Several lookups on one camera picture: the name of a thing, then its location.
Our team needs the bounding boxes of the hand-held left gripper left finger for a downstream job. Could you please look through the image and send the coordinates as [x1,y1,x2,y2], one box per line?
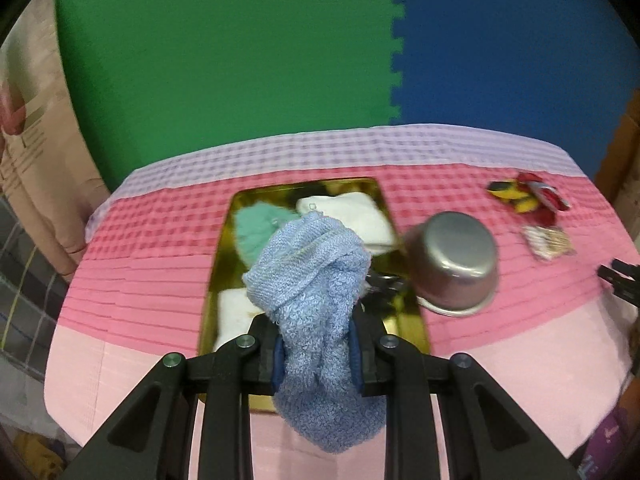
[82,316,283,480]

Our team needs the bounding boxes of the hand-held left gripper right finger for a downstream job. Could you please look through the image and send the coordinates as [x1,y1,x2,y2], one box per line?
[349,316,572,480]

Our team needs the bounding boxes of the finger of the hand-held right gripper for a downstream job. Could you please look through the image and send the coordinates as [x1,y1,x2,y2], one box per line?
[597,258,640,307]

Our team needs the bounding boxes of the cream cloth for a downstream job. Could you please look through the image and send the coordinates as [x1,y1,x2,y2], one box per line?
[214,287,265,352]

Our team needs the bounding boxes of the black cloth item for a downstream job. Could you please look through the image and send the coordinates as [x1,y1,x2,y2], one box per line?
[361,269,410,306]

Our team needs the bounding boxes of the light blue towel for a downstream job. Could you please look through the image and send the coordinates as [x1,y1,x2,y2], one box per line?
[242,211,388,455]

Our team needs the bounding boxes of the red tin box gold inside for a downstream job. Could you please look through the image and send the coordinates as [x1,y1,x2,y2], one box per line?
[198,177,431,414]

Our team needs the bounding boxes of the green fluffy sock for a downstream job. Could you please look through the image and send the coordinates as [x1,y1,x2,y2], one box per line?
[234,203,301,267]

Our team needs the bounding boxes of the white sock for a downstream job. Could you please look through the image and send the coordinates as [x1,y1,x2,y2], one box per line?
[296,191,399,255]

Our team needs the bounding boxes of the clear toothpick packet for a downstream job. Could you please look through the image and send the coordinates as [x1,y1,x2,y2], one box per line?
[521,225,574,262]

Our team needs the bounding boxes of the brown cardboard box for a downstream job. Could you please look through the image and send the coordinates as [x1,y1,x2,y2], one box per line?
[592,107,640,243]

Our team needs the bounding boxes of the pink checked tablecloth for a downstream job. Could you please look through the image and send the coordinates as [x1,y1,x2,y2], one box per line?
[42,123,637,466]

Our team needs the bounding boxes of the red yellow snack packets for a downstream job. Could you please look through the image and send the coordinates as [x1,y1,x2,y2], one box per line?
[487,172,572,226]

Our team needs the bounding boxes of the stainless steel bowl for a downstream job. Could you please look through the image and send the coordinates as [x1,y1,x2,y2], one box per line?
[401,211,501,317]

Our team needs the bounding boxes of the purple packet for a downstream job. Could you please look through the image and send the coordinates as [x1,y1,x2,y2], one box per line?
[582,405,636,476]

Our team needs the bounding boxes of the yellow object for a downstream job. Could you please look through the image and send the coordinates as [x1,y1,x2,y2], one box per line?
[14,430,66,471]

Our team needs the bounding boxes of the blue foam mat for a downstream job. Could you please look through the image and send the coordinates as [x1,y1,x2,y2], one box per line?
[387,0,640,181]

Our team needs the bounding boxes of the beige cardboard box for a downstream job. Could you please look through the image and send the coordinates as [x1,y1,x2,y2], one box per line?
[0,0,112,281]

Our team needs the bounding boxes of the green foam mat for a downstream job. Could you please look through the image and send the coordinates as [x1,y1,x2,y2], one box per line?
[52,0,405,188]

